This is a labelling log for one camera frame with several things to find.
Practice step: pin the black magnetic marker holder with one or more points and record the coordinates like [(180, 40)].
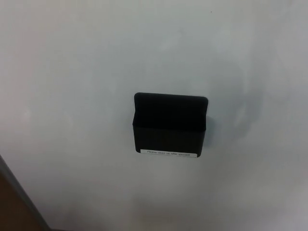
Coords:
[(168, 134)]

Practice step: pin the white whiteboard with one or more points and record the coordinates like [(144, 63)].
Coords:
[(96, 60)]

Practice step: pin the brown wooden panel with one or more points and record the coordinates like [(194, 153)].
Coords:
[(12, 209)]

